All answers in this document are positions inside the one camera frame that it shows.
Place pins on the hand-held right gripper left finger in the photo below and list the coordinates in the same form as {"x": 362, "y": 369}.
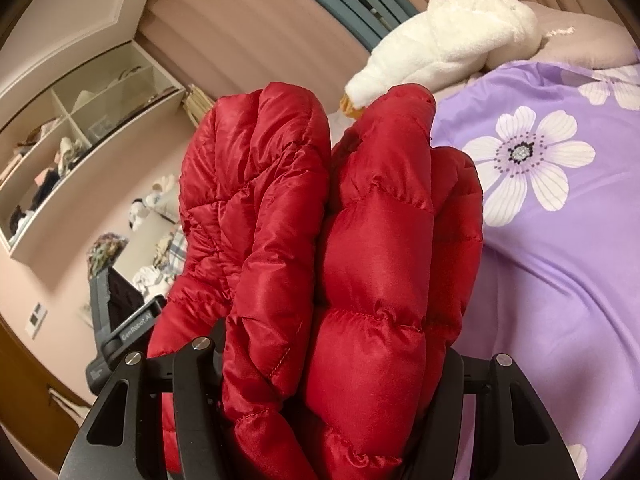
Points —
{"x": 195, "y": 410}

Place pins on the white plush goose toy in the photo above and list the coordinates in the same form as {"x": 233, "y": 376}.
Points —
{"x": 450, "y": 45}

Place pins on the floral cloth bundle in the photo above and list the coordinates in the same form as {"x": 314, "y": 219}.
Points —
{"x": 107, "y": 252}

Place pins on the beige curtain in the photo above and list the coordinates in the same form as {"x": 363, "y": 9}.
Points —
{"x": 250, "y": 25}

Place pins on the white wall shelf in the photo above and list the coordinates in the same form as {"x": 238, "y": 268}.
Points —
{"x": 90, "y": 185}

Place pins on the brown wooden door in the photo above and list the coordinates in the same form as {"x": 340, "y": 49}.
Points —
{"x": 30, "y": 390}

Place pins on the grey pillow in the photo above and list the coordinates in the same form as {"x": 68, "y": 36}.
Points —
{"x": 580, "y": 35}

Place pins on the white crumpled cloth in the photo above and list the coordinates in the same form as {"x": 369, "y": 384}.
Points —
{"x": 152, "y": 280}

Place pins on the plaid cloth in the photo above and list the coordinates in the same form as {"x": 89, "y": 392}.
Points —
{"x": 172, "y": 255}

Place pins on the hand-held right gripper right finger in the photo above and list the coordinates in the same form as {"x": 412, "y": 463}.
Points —
{"x": 445, "y": 410}

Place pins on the red down jacket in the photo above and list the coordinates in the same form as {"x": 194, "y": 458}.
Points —
{"x": 300, "y": 260}

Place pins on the purple floral duvet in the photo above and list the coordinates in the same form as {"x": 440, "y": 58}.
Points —
{"x": 550, "y": 270}

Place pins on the stack of books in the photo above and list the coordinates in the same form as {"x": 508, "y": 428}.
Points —
{"x": 197, "y": 102}

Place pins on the black and white plush dog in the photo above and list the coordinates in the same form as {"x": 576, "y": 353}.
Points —
{"x": 140, "y": 212}

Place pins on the white wall switch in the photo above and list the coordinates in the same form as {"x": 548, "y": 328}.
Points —
{"x": 36, "y": 321}

